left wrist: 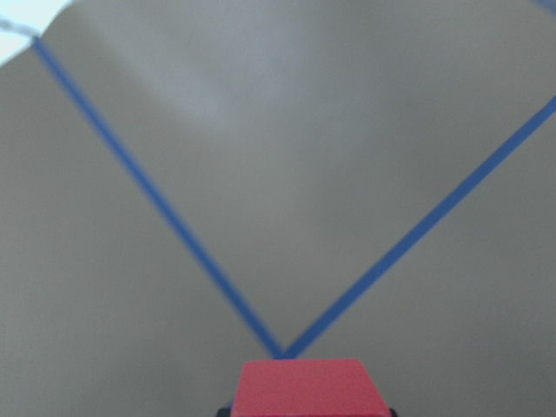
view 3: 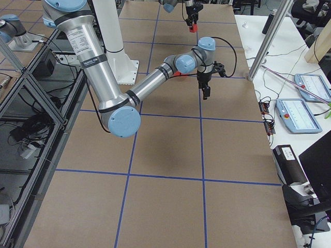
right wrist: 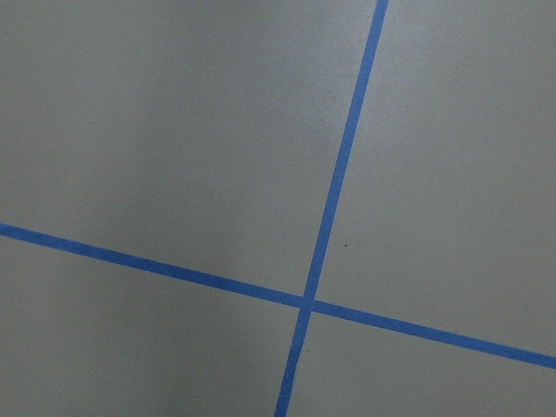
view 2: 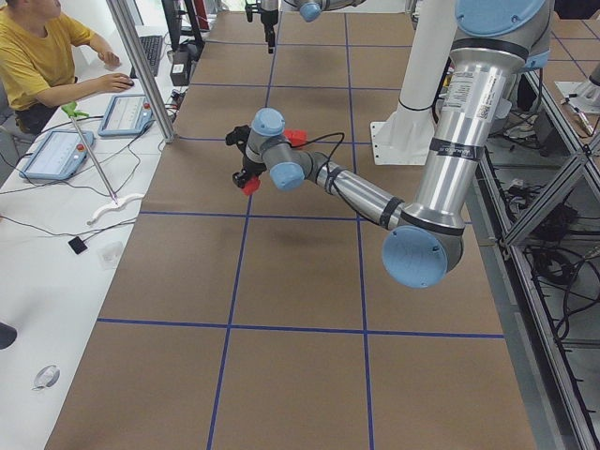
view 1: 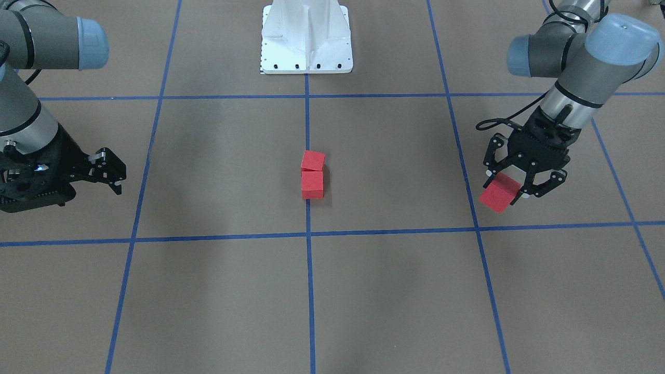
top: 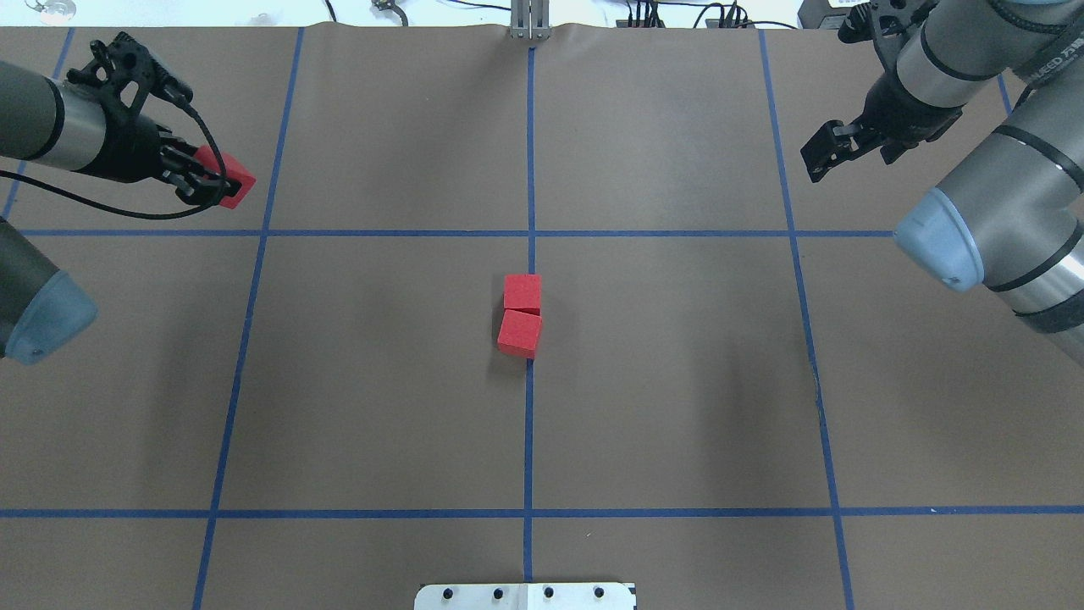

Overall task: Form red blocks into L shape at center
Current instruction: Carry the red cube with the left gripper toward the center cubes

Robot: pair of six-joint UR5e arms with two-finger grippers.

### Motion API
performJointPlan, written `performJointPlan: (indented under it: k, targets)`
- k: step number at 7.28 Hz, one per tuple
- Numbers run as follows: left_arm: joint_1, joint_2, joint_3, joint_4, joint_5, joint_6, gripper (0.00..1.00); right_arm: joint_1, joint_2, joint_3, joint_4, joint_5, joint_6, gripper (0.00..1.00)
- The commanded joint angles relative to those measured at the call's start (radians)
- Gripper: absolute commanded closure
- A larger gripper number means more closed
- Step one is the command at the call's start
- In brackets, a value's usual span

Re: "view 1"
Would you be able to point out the front-right right gripper black finger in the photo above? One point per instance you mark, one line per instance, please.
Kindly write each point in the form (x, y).
(103, 167)

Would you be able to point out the black gripper body front-right arm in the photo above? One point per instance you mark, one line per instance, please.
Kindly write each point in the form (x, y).
(66, 155)

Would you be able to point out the black gripper body front-left arm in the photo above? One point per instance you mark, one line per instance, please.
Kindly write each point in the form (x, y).
(539, 146)

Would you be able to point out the front-left left gripper black finger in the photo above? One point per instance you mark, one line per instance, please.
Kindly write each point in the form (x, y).
(493, 165)
(528, 188)

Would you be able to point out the red block front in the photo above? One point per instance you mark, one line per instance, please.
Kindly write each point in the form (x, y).
(313, 161)
(500, 193)

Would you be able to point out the red block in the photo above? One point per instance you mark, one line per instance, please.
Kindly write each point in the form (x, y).
(500, 193)
(312, 185)
(313, 161)

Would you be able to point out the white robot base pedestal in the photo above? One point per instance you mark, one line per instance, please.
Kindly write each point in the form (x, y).
(306, 37)

